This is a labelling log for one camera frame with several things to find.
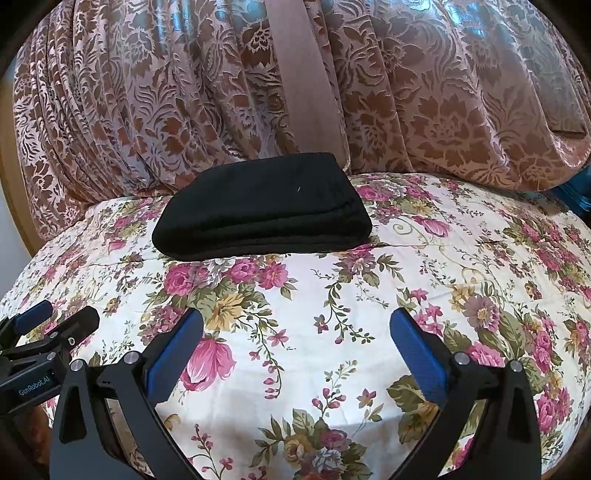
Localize floral bed sheet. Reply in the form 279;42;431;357
1;173;590;479

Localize wooden window frame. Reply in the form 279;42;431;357
0;115;45;257

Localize blue object by bed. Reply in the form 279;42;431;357
551;167;591;224

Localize brown patterned curtain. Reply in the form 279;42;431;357
13;1;590;240

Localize black pants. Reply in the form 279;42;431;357
152;153;372;261

